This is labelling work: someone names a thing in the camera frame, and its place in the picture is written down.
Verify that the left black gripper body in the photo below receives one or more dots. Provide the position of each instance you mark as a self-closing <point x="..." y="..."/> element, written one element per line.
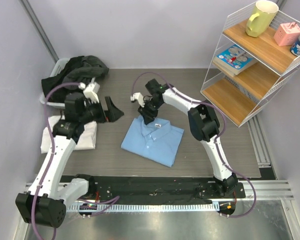
<point x="93" y="112"/>

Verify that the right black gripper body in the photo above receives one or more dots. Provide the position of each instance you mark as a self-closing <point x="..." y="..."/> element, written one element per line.
<point x="152" y="106"/>

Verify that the light blue long sleeve shirt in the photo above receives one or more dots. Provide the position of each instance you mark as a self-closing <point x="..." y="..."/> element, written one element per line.
<point x="157" y="141"/>

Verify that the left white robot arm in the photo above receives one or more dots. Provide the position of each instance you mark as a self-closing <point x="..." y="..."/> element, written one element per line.
<point x="44" y="204"/>

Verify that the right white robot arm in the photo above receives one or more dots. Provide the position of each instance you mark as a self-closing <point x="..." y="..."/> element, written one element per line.
<point x="203" y="124"/>

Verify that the folded white shirt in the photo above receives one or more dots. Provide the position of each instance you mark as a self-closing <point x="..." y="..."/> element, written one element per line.
<point x="87" y="140"/>

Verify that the black dark clothes pile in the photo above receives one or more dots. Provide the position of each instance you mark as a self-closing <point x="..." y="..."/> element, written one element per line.
<point x="80" y="69"/>

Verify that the white plastic laundry basket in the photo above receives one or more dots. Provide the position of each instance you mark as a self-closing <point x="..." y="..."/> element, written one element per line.
<point x="57" y="99"/>

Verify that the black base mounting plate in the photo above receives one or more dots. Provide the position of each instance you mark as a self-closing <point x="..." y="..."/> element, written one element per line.
<point x="159" y="191"/>

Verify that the blue white tissue pack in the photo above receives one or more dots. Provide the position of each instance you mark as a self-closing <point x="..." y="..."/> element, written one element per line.
<point x="233" y="60"/>

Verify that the yellow green ceramic mug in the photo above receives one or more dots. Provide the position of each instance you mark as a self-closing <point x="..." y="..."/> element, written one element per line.
<point x="262" y="15"/>

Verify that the pink cube power adapter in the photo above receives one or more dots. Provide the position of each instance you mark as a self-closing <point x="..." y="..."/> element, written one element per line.
<point x="287" y="34"/>

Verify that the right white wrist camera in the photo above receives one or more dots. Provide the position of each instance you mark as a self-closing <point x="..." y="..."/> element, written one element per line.
<point x="139" y="98"/>

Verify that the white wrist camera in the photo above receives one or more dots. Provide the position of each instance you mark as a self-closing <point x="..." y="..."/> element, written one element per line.
<point x="139" y="98"/>
<point x="90" y="91"/>

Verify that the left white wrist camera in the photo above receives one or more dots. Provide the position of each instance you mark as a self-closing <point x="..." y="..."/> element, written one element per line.
<point x="90" y="91"/>

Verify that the aluminium slotted cable rail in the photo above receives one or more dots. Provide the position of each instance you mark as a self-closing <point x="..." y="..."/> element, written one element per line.
<point x="128" y="208"/>

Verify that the white wire wooden shelf rack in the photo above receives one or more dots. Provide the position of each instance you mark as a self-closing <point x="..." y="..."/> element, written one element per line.
<point x="243" y="96"/>

